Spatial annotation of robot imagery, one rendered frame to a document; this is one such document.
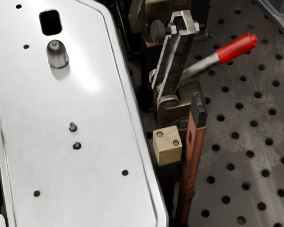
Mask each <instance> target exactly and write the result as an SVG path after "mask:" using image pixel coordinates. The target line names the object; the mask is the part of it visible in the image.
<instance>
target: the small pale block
mask: <svg viewBox="0 0 284 227"><path fill-rule="evenodd" d="M182 147H183V146H182V142H181V140H180V136H179V132H178V130H177V126H171V127H166V128H162V129H158V130H154V131H153V151H154V155H155V158H156V171H157V175H158V178H159V182H160V186H161V189H162V193H163V196H164V200H165V204H166V207H167V211H168V214H169V222H173V219H174V218H173V215H172V206H173V198H174V187H175V179H176V170H177V164H178V163H180V162H181V155H182Z"/></svg>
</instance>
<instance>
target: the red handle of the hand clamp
mask: <svg viewBox="0 0 284 227"><path fill-rule="evenodd" d="M257 42H258V39H257V37H256V35H255V34H253V35H251V34H250V33H247V34H245V35H243V36H242V37H240V38H238V39H236V40H234V41H233V42H230V43H229V44H227V45H225V46H223V47H222V48H220V49H218V50H217V51H216V52H215V53H213V54H211V55H210V56H208V57H206V58H204V59H202V60H201V61H199V62H197V63H195V64H193V65H192V66H190V67H188V68H186V69H184V71H183V74H182V76H181V79H180V82H179V85H178V88H179V87H180V86H182V85H184V84H186V83H188V82H190V81H191V80H193V79H195V78H197V77H199V76H201V75H202V74H205V73H206V72H208V71H210V70H212V69H214V68H216V67H218V66H219V65H221V64H226V63H228V62H229V61H231V60H233V59H235V58H237V57H239V56H241V55H243V54H244V53H246V52H248V51H250V50H252V49H254V48H256V47H257V45H256V43H257ZM162 82H163V81H160V82H159V83H158V84H157V85H156V87H157V90H158V93H159V92H160V89H161V85H162Z"/></svg>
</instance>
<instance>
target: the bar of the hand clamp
mask: <svg viewBox="0 0 284 227"><path fill-rule="evenodd" d="M204 30H205V24H204V23H198V22H197V21H196V20H193V19H192V16H191V13H190V10H182V11H176V12H173V13H172V17H171V20H170V23H169V24H168V27H164V24H163V23H162V22H161V21H160V20H155V21H153V23H152V24H151V38H152V40H153V42H155V43H156V44H162V43H163V41H164V44H163V48H162V51H161V55H160V58H159V62H158V65H157V68H156V73H155V75H154V79H153V82H152V89H153V90H155V89H157V87H156V85H157V84H158V83H159V82H160V81H163V82H162V85H161V89H160V92H159V95H158V98H157V100H158V99H159V98H161V97H163V96H165V95H175V93H176V90H177V88H178V85H179V82H180V79H181V76H182V74H183V71H184V68H185V65H186V63H187V60H188V57H189V55H190V52H191V49H192V46H193V43H194V41H195V38H196V36H197V35H198V33H199V31H204Z"/></svg>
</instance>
